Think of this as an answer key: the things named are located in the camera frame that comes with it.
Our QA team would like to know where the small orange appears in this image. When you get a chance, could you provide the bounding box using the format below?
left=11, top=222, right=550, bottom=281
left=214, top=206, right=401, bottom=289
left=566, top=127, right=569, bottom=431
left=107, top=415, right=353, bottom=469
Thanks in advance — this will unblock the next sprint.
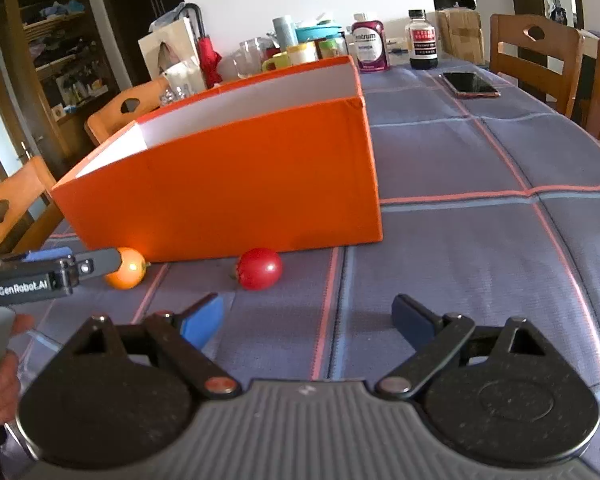
left=103, top=247, right=147, bottom=291

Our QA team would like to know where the orange cardboard box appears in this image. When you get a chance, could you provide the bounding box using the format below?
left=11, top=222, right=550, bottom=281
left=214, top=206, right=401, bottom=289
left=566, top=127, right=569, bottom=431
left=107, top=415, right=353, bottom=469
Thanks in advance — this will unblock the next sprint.
left=50, top=55, right=384, bottom=264

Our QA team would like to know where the grey-blue tumbler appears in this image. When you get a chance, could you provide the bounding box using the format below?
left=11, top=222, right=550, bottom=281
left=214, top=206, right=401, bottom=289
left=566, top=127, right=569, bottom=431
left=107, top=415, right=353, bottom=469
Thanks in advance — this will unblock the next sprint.
left=272, top=15, right=299, bottom=54

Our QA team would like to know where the red cherry tomato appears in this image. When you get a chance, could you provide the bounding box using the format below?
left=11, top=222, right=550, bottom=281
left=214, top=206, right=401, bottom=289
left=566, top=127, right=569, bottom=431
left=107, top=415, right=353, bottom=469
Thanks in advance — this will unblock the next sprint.
left=231, top=247, right=284, bottom=292

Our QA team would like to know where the red folded umbrella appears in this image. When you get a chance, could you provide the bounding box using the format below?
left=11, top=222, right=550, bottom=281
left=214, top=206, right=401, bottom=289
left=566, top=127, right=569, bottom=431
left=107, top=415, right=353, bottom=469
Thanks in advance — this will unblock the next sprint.
left=181, top=3, right=224, bottom=89

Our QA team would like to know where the brown cardboard carton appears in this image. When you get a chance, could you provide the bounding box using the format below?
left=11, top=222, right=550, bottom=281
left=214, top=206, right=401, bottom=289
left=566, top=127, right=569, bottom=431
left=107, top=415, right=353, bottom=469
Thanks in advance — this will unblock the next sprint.
left=437, top=8, right=486, bottom=66

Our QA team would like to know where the person's left hand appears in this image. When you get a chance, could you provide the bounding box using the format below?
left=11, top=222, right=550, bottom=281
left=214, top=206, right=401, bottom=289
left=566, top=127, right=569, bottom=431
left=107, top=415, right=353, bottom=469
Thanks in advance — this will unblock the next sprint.
left=0, top=313, right=35, bottom=427

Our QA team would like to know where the black smartphone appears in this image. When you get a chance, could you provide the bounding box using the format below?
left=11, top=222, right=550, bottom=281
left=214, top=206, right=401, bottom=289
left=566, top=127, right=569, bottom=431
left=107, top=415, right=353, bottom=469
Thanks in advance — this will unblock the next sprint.
left=439, top=71, right=501, bottom=99

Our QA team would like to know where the yellow mug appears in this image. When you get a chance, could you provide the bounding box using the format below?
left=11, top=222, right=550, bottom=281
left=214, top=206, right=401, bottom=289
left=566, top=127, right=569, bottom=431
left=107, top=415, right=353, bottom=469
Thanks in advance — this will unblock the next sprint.
left=261, top=51, right=291, bottom=72

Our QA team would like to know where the purple label supplement bottle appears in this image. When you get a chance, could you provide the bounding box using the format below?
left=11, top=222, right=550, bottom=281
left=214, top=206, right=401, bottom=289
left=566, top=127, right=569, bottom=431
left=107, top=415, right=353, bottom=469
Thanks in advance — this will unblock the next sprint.
left=351, top=13, right=391, bottom=74

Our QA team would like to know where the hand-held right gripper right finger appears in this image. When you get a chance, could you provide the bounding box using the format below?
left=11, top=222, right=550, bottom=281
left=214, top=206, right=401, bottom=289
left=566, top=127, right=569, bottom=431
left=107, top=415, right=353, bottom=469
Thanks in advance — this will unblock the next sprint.
left=375, top=294, right=569, bottom=401

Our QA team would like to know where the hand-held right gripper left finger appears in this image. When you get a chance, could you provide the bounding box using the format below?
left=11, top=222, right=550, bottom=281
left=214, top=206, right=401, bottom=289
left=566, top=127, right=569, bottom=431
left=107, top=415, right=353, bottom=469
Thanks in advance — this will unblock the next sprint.
left=62, top=294, right=243, bottom=401

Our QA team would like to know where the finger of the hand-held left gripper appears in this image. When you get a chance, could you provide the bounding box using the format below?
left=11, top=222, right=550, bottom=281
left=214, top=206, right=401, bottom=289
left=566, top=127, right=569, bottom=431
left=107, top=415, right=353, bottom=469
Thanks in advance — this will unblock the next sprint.
left=22, top=247, right=72, bottom=264
left=74, top=247, right=124, bottom=279

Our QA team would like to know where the teal plastic container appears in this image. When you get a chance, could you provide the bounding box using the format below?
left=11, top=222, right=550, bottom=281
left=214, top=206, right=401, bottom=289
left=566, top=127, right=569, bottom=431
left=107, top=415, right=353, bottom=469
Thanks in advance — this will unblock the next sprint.
left=295, top=22, right=342, bottom=44

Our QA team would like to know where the dark wooden shelf cabinet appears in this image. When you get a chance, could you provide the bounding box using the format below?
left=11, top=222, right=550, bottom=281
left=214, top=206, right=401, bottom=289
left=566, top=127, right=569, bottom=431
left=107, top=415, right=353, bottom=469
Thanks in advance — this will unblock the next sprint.
left=0, top=0, right=122, bottom=173

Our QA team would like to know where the dark bottle with red label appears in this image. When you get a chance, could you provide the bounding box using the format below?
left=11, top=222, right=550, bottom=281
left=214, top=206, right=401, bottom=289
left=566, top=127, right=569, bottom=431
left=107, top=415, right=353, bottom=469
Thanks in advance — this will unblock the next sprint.
left=404, top=8, right=439, bottom=71

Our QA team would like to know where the white paper bag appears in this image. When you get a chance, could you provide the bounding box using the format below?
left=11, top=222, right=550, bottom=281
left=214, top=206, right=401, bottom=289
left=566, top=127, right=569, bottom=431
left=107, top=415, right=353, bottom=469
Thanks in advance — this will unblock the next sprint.
left=138, top=17, right=207, bottom=97

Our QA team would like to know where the green jar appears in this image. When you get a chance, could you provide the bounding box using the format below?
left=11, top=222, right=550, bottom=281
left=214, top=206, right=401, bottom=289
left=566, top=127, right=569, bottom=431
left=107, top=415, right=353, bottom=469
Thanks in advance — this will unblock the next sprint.
left=318, top=34, right=349, bottom=60

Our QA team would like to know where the white jar with yellow lid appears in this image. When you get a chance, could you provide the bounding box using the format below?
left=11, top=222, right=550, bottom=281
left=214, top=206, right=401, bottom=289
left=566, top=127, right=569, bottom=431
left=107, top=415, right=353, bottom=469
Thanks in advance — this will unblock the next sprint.
left=286, top=42, right=321, bottom=66

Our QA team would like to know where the clear glass cup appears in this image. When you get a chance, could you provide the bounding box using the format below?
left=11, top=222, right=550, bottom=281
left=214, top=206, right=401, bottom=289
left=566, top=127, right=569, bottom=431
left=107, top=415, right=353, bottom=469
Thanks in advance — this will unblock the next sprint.
left=232, top=38, right=266, bottom=79

